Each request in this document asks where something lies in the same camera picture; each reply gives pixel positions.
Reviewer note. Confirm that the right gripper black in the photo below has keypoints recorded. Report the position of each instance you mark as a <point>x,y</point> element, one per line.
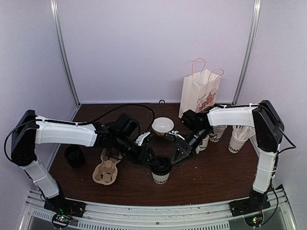
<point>183,145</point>

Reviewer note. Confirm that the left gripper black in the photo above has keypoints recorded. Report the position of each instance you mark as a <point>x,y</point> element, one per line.
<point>139,158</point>

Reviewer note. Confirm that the stack of white paper cups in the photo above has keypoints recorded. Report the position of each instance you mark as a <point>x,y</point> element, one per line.
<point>217,133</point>

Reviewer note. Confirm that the stack of black cup lids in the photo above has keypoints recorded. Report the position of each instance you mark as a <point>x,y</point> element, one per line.
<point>74,156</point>

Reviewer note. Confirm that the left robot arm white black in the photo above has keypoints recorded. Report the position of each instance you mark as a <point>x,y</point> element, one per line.
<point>32,130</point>

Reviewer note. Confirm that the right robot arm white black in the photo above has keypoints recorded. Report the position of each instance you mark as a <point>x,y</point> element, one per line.
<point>268,130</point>

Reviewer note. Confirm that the white paper takeout bag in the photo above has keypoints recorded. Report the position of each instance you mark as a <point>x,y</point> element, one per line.
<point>200,89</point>

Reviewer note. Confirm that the cream ribbed ceramic mug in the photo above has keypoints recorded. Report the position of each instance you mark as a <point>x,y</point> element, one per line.
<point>203,145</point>

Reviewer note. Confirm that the white ceramic bowl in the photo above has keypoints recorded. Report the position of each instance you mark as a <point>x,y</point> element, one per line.
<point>162,125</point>

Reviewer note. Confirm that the cardboard two-cup carrier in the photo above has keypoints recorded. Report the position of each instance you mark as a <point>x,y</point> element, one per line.
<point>106,172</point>

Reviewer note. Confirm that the paper cup holding straws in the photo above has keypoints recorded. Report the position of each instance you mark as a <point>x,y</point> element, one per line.
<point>235,144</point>

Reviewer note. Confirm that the bundle of white straws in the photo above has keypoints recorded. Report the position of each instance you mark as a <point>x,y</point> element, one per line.
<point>243,132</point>

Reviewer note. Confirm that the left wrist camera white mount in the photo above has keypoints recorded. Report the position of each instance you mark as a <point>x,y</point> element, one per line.
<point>144,138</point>

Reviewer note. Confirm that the aluminium front rail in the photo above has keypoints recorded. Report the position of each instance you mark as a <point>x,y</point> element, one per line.
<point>211,216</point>

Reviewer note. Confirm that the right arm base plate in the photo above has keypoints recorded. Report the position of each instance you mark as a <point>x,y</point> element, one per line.
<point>246,206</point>

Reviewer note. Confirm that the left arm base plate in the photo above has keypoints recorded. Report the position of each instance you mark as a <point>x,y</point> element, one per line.
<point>65,206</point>

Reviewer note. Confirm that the right aluminium wall post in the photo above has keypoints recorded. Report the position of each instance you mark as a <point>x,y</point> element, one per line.
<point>255,18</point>

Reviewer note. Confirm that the aluminium wall post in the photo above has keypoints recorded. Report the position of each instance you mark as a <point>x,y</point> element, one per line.
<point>63,54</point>
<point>255,18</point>

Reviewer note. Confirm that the left aluminium wall post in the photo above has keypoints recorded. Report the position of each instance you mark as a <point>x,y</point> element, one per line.
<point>63,54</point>

